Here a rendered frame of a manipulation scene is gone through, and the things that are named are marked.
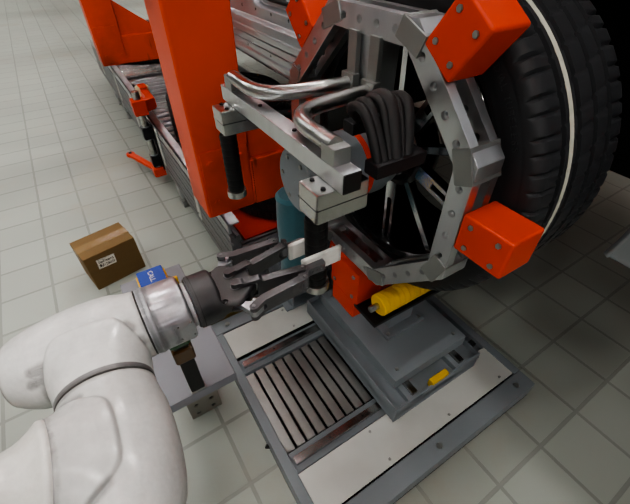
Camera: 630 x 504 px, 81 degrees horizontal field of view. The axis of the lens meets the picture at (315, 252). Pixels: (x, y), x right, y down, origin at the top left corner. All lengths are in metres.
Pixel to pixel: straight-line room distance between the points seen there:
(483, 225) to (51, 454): 0.56
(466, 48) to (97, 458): 0.59
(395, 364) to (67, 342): 0.91
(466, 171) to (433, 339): 0.78
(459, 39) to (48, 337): 0.60
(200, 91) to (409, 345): 0.94
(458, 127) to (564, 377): 1.23
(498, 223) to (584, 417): 1.08
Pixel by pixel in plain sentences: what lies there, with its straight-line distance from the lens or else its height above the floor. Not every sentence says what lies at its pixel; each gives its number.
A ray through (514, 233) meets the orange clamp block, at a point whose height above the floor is 0.88.
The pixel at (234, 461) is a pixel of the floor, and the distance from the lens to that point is 1.31.
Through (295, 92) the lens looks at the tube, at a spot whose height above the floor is 1.00.
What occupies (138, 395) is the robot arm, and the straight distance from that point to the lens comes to 0.44.
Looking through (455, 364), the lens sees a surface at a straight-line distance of 1.31.
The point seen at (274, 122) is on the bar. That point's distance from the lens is 0.63.
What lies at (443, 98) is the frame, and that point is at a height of 1.03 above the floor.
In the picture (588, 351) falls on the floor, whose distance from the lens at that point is 1.79.
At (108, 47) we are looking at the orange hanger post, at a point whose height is 0.63.
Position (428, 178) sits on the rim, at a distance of 0.80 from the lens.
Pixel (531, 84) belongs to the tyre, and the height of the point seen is 1.05.
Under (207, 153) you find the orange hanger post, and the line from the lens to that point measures 1.11.
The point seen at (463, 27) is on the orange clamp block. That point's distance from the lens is 0.57.
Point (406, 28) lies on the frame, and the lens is 0.64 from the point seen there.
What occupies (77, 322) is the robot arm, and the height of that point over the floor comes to 0.88.
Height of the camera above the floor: 1.22
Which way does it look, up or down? 42 degrees down
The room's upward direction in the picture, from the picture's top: straight up
